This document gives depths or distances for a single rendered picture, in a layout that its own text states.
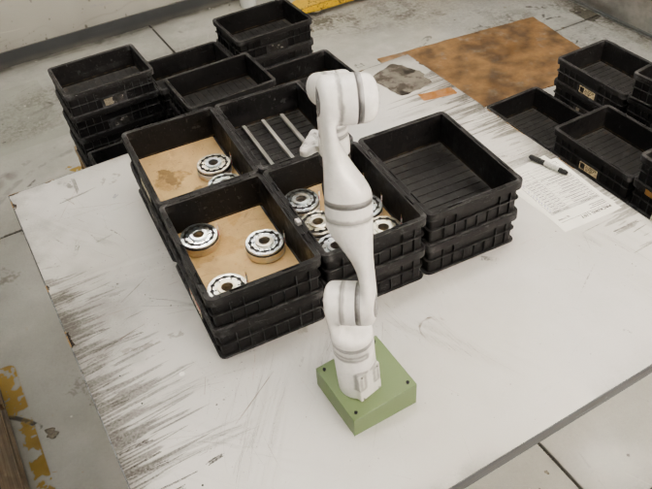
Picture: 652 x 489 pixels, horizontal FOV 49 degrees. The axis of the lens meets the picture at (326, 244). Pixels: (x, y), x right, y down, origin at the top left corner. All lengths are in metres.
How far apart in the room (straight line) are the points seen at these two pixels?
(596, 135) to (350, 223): 2.00
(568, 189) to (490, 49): 2.30
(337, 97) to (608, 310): 1.04
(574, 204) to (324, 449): 1.11
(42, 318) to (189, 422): 1.48
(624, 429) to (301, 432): 1.30
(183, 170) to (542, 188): 1.11
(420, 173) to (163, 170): 0.78
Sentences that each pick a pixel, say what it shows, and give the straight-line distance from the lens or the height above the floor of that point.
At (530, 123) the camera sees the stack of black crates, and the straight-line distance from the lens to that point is 3.43.
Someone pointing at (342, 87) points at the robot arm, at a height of 1.49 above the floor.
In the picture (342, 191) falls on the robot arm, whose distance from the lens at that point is 1.32.
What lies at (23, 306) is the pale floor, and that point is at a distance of 3.24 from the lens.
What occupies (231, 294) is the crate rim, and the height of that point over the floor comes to 0.93.
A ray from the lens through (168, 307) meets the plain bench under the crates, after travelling 2.03.
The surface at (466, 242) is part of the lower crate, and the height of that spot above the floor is 0.77.
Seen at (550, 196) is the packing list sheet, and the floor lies 0.70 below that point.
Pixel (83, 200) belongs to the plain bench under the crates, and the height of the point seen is 0.70.
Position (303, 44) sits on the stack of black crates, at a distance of 3.62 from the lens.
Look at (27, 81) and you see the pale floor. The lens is 4.81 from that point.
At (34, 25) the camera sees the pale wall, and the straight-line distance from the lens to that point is 4.99.
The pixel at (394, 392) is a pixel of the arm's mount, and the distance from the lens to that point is 1.69.
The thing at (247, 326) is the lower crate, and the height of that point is 0.80.
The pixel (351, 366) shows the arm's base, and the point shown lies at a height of 0.89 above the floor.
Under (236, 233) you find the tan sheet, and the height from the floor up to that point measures 0.83.
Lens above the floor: 2.14
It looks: 43 degrees down
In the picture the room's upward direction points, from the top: 5 degrees counter-clockwise
